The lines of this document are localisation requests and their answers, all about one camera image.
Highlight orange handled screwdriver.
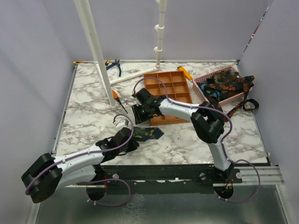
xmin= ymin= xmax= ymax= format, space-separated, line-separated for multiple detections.
xmin=112 ymin=90 xmax=128 ymax=113

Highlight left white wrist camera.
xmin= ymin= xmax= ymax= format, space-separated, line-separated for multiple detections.
xmin=115 ymin=119 xmax=130 ymax=129

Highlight wooden compartment tray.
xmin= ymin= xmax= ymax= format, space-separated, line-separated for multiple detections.
xmin=142 ymin=71 xmax=193 ymax=126

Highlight white pvc pipe frame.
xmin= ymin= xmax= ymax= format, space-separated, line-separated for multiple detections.
xmin=74 ymin=0 xmax=167 ymax=110

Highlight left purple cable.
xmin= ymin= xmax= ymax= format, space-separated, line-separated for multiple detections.
xmin=24 ymin=113 xmax=131 ymax=207

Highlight blue handled pliers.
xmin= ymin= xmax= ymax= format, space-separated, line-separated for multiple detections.
xmin=105 ymin=59 xmax=122 ymax=77

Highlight navy yellow floral tie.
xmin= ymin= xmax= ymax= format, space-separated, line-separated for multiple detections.
xmin=133 ymin=126 xmax=164 ymax=142

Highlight black metal base rail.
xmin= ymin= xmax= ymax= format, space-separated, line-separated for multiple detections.
xmin=46 ymin=163 xmax=269 ymax=196

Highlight yellow utility knife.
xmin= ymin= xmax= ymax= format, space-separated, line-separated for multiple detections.
xmin=177 ymin=66 xmax=193 ymax=81

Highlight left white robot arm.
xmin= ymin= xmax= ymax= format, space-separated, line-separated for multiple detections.
xmin=21 ymin=127 xmax=139 ymax=203

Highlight pink perforated plastic basket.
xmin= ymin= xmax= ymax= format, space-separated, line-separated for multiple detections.
xmin=193 ymin=66 xmax=254 ymax=108

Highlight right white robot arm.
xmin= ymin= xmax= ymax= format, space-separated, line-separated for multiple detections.
xmin=132 ymin=88 xmax=234 ymax=182

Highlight black orange floral tie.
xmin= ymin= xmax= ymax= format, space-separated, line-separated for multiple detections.
xmin=207 ymin=76 xmax=259 ymax=118

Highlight dark paisley tie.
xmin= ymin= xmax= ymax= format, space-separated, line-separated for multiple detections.
xmin=211 ymin=70 xmax=239 ymax=84

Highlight yellow black tool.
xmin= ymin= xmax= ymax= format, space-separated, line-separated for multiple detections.
xmin=73 ymin=61 xmax=89 ymax=64

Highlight blue floral tie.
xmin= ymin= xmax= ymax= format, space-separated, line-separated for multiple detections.
xmin=198 ymin=83 xmax=222 ymax=102

